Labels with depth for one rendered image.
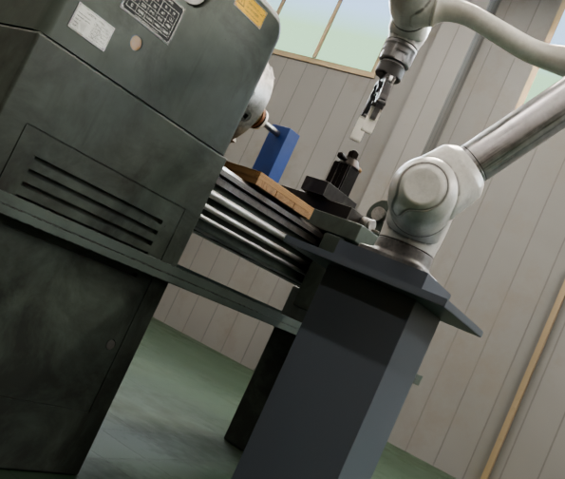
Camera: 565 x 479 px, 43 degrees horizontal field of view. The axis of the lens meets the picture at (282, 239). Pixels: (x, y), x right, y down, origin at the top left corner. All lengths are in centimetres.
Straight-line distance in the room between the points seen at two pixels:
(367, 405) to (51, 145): 91
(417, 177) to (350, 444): 64
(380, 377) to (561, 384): 367
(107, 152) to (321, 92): 500
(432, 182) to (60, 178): 79
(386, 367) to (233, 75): 79
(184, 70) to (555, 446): 416
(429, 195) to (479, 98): 445
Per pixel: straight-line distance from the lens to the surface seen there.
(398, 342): 174
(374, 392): 174
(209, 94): 177
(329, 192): 242
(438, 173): 162
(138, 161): 166
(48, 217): 152
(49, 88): 151
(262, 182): 208
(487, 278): 553
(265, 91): 205
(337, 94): 645
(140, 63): 163
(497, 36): 195
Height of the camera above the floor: 59
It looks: 5 degrees up
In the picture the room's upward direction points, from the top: 25 degrees clockwise
